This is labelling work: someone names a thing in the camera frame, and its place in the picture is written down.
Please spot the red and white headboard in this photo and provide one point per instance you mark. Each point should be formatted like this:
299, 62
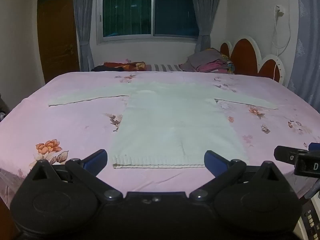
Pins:
246, 55

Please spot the brown wooden door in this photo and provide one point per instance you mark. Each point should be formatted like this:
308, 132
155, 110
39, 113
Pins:
56, 35

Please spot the white device with buttons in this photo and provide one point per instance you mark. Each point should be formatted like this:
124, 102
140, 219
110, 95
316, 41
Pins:
311, 220

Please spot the sliding glass window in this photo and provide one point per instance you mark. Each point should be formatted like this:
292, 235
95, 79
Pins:
147, 10

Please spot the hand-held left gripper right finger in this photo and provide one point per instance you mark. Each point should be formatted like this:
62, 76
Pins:
213, 159

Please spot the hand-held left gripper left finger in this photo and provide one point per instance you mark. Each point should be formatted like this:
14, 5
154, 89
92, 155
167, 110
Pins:
97, 158

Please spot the grey striped cloth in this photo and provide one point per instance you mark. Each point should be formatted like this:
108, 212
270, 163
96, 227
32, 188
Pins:
163, 67

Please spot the white knit sweater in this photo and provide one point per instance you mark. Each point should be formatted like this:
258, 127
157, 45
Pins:
170, 120

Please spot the black cloth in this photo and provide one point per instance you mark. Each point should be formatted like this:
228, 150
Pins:
98, 68

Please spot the pile of folded clothes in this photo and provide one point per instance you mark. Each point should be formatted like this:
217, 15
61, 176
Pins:
210, 61

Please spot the white wall charger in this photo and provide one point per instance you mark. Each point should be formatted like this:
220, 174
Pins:
280, 10

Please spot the orange patterned cloth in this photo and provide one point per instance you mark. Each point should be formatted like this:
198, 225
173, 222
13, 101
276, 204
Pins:
123, 65

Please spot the grey curtain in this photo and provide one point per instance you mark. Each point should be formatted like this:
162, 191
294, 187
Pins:
83, 25
203, 15

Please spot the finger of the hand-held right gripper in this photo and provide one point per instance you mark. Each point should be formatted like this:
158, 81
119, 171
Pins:
314, 146
287, 155

